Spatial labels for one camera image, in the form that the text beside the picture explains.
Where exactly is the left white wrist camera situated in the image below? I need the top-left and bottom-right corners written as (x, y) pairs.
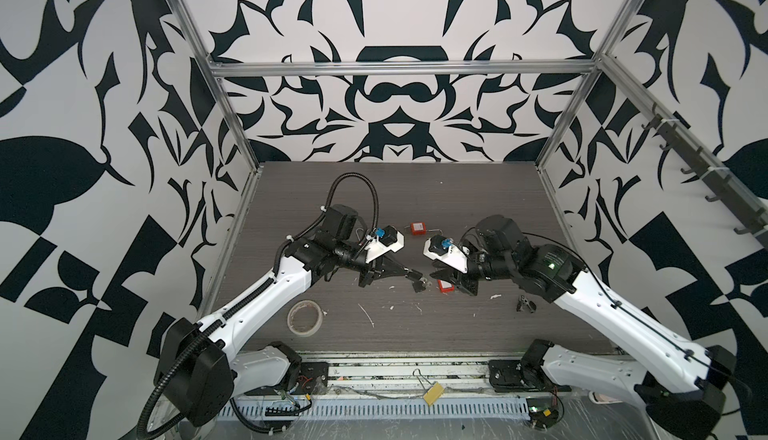
top-left (364, 225), bottom-right (404, 264)

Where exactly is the white slotted cable duct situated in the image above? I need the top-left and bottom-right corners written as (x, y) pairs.
top-left (237, 397), bottom-right (530, 421)

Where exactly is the black key bunch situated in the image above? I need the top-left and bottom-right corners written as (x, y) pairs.
top-left (516, 295), bottom-right (537, 313)

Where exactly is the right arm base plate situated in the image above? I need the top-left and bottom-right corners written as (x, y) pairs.
top-left (488, 359), bottom-right (572, 393)

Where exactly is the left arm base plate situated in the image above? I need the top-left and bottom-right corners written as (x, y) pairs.
top-left (245, 361), bottom-right (330, 396)

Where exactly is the red padlock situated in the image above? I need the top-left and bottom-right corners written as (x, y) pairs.
top-left (409, 222), bottom-right (427, 236)
top-left (438, 280), bottom-right (455, 293)

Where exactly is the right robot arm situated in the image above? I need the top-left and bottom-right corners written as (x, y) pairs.
top-left (423, 215), bottom-right (736, 439)

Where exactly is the red padlock front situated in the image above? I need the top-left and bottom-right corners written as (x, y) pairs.
top-left (438, 280), bottom-right (455, 293)

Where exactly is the small black padlock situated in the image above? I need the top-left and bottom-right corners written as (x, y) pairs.
top-left (411, 279), bottom-right (427, 293)
top-left (406, 269), bottom-right (423, 280)

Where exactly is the small black padlock back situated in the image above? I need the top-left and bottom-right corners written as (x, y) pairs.
top-left (406, 269), bottom-right (423, 280)

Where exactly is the black corrugated cable conduit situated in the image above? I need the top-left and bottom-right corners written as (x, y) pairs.
top-left (135, 172), bottom-right (382, 440)

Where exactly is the small electronics board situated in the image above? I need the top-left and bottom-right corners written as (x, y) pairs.
top-left (526, 395), bottom-right (564, 431)

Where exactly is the small black padlock front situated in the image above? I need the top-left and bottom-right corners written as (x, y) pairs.
top-left (411, 279), bottom-right (427, 293)

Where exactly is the black coat hook rail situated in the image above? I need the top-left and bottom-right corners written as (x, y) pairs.
top-left (642, 104), bottom-right (767, 249)

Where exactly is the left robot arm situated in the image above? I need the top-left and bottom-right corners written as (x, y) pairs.
top-left (137, 204), bottom-right (426, 439)

